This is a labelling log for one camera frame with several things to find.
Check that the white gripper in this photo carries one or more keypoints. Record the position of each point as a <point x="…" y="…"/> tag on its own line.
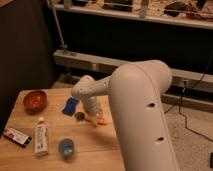
<point x="93" y="108"/>

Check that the orange carrot-like pepper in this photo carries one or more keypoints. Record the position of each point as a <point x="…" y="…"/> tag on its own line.
<point x="80" y="116"/>

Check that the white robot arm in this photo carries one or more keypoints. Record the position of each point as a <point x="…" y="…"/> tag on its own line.
<point x="134" y="93"/>

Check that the blue plastic object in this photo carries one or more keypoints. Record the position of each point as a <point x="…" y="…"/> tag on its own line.
<point x="70" y="106"/>

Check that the blue round cup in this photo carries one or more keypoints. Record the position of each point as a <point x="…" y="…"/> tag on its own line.
<point x="66" y="147"/>

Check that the white tube bottle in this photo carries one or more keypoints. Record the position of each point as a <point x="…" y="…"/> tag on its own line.
<point x="41" y="138"/>

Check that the orange-red bowl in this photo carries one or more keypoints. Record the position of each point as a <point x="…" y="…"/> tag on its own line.
<point x="35" y="101"/>

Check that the metal pole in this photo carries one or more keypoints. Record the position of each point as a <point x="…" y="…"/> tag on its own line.
<point x="63" y="45"/>

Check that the black red small box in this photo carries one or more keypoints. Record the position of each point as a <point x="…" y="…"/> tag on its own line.
<point x="17" y="137"/>

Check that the upper shelf ledge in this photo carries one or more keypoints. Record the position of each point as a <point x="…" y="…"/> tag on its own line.
<point x="189" y="13"/>

